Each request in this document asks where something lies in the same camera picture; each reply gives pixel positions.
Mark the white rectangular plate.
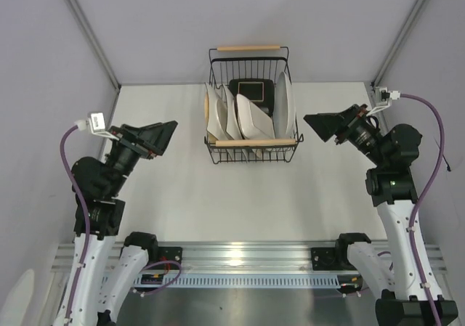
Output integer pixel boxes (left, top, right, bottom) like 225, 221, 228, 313
236, 94, 275, 140

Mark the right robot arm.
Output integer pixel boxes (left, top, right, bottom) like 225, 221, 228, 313
304, 105, 458, 325

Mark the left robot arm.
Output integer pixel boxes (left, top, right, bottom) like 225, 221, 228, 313
54, 114, 182, 325

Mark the black square dish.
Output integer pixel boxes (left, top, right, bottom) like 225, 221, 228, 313
228, 78, 275, 116

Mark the wooden plate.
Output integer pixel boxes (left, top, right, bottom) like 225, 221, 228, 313
203, 93, 209, 127

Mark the white square plate far left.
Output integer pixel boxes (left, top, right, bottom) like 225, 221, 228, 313
205, 83, 223, 142

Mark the white square plate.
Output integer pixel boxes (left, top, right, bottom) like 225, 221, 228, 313
205, 83, 223, 142
223, 86, 242, 140

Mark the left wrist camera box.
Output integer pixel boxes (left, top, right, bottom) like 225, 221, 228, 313
87, 112, 106, 135

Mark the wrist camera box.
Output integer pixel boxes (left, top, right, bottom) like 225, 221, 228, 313
87, 112, 106, 135
370, 86, 401, 115

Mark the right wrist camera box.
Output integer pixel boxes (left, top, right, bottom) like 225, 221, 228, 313
370, 86, 401, 115

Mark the black wire dish rack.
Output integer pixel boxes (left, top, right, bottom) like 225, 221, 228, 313
204, 45, 304, 164

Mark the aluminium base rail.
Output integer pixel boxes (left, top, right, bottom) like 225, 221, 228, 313
51, 241, 447, 274

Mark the white slotted cable duct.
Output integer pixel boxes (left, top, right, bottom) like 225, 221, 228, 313
134, 274, 363, 290

